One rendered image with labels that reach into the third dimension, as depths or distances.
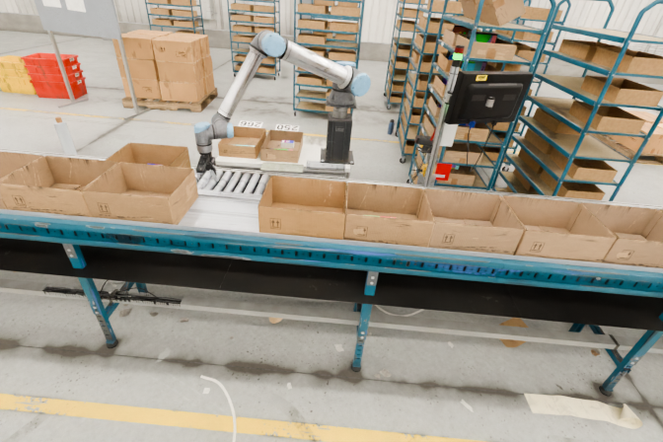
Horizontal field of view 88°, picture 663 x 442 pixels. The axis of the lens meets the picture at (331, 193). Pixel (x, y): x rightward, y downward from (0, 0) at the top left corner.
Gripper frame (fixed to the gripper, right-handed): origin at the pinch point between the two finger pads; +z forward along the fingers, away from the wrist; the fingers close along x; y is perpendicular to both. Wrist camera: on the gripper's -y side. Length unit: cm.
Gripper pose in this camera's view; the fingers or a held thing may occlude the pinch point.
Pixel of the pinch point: (207, 181)
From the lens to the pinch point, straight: 227.3
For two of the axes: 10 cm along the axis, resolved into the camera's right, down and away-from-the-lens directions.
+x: -10.0, -0.9, 0.1
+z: -0.7, 8.5, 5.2
